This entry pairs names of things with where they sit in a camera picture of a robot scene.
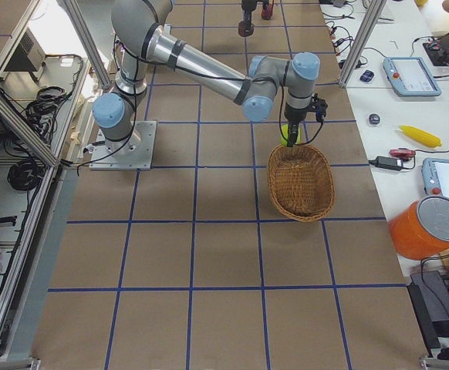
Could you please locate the far teach pendant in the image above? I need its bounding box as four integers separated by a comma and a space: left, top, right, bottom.
383, 57, 441, 97

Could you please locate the yellow toy corn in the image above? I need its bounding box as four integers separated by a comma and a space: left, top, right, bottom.
398, 125, 442, 149

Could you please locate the dark round puck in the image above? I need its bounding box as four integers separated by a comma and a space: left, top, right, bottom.
368, 113, 380, 126

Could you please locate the bright red apple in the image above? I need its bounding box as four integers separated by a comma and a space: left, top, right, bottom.
261, 0, 274, 20

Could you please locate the near teach pendant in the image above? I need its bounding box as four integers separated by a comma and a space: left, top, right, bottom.
421, 157, 449, 198

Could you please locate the blue checkered pouch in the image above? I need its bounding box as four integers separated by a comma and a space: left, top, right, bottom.
360, 70, 374, 82

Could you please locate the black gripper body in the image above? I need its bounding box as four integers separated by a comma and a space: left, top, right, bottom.
241, 0, 269, 21
284, 93, 328, 123

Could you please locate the dark red apple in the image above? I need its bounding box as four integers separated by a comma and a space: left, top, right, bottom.
238, 20, 255, 38

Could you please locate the green apple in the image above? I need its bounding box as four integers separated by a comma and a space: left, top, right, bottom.
280, 124, 302, 146

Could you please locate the red small tool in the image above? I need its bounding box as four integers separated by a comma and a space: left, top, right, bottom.
389, 148, 416, 162

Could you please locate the black cable coil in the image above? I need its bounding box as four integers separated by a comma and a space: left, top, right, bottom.
7, 157, 45, 192

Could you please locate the aluminium frame post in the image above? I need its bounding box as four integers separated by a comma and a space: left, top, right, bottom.
339, 0, 387, 88

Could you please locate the black power adapter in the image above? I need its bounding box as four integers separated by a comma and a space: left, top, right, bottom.
373, 156, 403, 171

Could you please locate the teach pendant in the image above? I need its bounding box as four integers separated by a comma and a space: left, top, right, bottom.
421, 157, 449, 198
383, 57, 441, 97

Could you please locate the orange cylinder container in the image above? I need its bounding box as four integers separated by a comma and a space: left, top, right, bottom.
389, 196, 449, 261

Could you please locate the wicker basket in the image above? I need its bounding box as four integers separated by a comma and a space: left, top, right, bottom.
267, 145, 335, 222

